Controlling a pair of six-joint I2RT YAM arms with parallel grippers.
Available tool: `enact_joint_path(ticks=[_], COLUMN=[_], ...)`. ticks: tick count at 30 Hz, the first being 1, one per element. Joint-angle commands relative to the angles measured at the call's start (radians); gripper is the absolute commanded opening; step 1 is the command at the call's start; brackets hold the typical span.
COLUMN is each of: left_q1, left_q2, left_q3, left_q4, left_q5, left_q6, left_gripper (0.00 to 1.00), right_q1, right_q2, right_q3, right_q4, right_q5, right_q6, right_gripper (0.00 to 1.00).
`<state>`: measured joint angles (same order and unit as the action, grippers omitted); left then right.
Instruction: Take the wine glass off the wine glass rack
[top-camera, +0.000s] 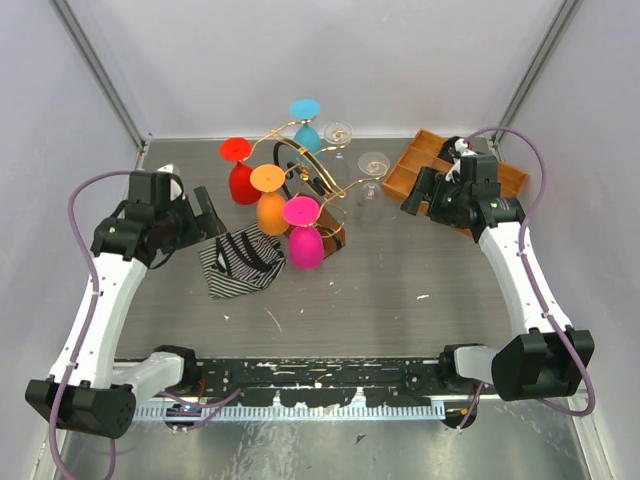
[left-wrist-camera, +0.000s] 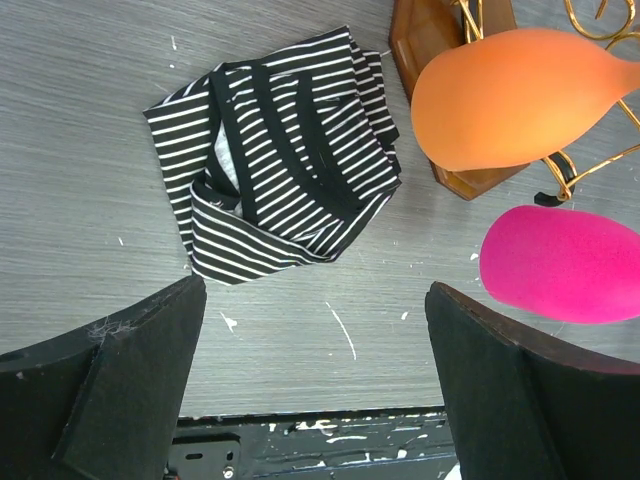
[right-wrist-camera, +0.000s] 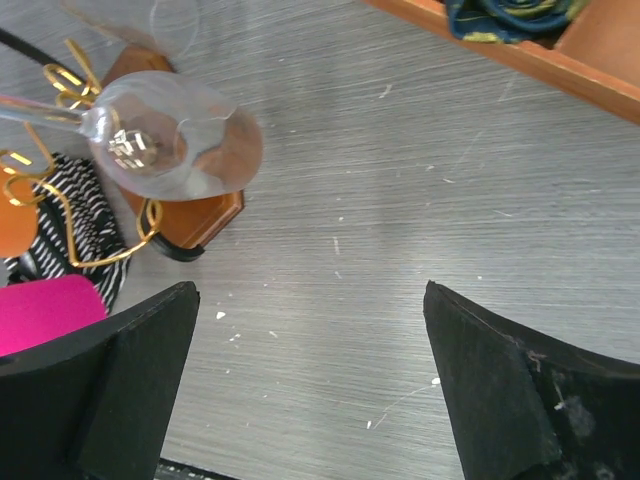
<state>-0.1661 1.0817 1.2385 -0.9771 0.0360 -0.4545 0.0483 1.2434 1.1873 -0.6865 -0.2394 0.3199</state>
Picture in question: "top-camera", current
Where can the gold wire wine glass rack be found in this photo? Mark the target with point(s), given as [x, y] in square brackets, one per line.
[309, 177]

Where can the red wine glass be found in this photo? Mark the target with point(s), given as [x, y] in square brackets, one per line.
[236, 150]

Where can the blue wine glass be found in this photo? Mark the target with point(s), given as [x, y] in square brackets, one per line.
[305, 110]

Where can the orange wine glass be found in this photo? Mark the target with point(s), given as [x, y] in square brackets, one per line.
[268, 179]

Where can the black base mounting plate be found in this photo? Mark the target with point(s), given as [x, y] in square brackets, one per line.
[324, 382]

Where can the striped black white cloth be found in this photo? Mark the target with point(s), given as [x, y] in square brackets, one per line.
[242, 262]

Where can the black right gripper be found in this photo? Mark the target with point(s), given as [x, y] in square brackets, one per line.
[424, 183]

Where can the wooden compartment tray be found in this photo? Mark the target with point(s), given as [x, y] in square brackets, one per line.
[429, 150]

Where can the clear wine glass front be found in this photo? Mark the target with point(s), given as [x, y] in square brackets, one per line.
[374, 166]

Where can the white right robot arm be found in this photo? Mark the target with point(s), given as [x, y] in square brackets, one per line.
[547, 357]

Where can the clear wine glass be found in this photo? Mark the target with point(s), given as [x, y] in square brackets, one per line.
[374, 166]
[338, 135]

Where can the pink wine glass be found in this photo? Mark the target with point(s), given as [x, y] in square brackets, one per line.
[306, 247]

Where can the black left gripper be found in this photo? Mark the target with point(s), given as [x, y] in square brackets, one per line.
[211, 224]

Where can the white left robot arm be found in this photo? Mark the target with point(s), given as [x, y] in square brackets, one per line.
[83, 391]

